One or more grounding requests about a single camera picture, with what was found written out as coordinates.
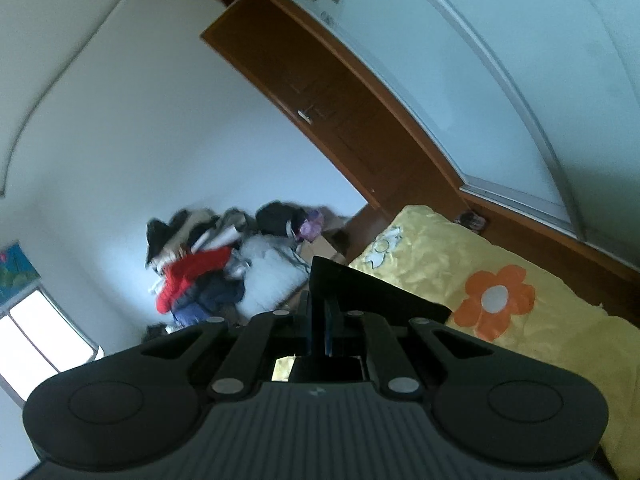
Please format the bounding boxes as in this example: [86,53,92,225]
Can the yellow printed bedsheet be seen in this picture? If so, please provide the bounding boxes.
[272,205,640,480]

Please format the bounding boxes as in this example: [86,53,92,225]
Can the wall poster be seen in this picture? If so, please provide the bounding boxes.
[0,241,42,307]

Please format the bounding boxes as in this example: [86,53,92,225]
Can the white sliding wardrobe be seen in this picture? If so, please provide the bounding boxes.
[240,0,640,306]

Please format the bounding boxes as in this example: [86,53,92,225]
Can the white cloth bundle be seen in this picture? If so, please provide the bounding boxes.
[235,236,308,318]

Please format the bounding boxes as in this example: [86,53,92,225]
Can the red jacket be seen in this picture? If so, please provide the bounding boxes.
[155,247,233,313]

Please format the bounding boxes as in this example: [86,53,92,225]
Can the window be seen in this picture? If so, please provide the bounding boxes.
[0,287,103,403]

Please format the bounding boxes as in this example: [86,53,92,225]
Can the black bag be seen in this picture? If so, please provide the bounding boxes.
[255,202,308,236]

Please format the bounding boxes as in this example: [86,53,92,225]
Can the brown wooden door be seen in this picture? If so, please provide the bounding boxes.
[200,0,426,211]

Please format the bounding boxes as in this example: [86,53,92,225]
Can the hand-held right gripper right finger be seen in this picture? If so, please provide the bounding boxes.
[325,300,496,403]

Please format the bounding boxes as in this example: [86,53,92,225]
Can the cardboard box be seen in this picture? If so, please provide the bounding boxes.
[297,232,348,266]

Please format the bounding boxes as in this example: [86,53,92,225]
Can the pile of clothes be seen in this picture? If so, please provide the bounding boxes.
[144,202,353,333]

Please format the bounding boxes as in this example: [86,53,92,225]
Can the navy blue jacket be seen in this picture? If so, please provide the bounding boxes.
[172,274,247,325]

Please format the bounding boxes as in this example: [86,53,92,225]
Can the black pants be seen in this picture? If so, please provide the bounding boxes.
[300,256,449,326]

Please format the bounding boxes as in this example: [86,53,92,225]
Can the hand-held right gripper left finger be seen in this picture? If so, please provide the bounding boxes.
[142,287,323,403]

